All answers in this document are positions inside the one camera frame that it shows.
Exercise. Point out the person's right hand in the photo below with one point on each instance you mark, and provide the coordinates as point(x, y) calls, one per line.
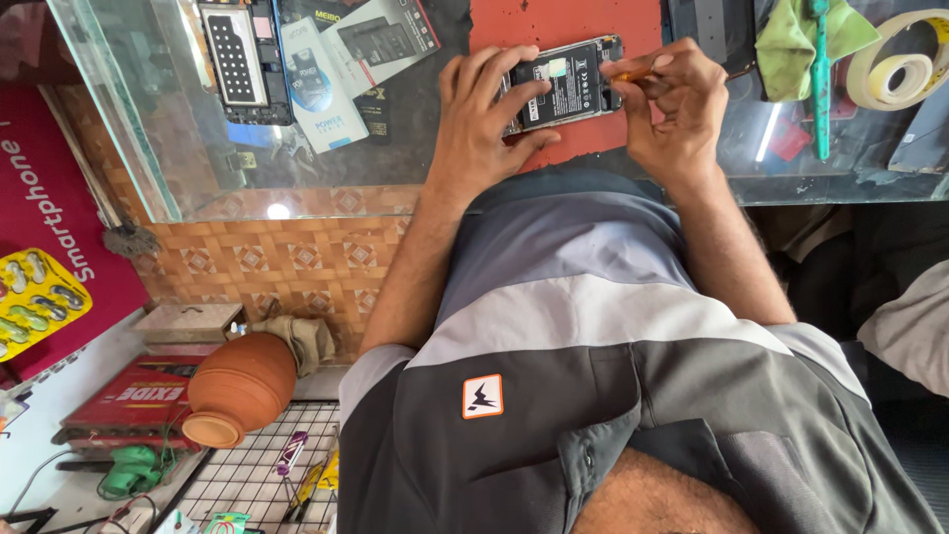
point(682, 126)

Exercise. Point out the person's left hand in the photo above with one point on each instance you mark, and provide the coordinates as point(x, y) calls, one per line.
point(474, 141)

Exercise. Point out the smartphone with black battery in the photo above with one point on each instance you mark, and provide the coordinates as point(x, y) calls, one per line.
point(571, 85)

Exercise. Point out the black flat device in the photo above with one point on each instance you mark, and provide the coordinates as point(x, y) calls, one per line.
point(712, 30)

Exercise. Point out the small black box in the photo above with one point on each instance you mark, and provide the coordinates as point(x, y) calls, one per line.
point(373, 115)

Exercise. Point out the green cloth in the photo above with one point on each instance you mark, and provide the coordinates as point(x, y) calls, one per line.
point(786, 44)

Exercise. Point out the white box with black picture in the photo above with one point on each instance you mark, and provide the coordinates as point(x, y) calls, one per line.
point(385, 41)

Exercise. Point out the teal brush tool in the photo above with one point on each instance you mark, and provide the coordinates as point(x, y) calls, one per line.
point(820, 96)

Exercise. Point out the orange work mat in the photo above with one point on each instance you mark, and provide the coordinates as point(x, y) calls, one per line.
point(563, 18)

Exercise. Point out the white blue battery box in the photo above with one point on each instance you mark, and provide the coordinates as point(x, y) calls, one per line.
point(322, 104)

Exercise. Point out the cream tape roll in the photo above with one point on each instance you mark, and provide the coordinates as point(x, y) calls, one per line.
point(864, 78)

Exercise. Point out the person's grey shirt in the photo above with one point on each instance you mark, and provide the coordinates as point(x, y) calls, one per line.
point(593, 356)

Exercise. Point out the beige cloth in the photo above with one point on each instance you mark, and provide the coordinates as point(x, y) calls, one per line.
point(304, 341)

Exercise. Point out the brown clay pot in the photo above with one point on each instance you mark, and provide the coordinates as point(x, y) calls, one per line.
point(241, 386)

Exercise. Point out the grey metal box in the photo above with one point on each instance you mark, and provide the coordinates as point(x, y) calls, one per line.
point(189, 323)

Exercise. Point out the grey dust brush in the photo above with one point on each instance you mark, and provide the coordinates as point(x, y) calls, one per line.
point(132, 239)

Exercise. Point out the purple white packet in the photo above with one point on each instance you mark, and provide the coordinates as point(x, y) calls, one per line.
point(291, 452)

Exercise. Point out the yellow packets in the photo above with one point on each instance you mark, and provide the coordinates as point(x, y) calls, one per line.
point(319, 478)

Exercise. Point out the red poster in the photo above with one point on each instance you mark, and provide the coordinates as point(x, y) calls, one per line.
point(52, 178)

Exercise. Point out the red cardboard box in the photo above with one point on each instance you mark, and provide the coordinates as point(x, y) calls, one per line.
point(130, 404)

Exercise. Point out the green white packet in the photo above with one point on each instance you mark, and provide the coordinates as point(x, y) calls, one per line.
point(226, 523)

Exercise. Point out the black phone display frame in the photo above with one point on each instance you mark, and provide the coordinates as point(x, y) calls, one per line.
point(237, 56)

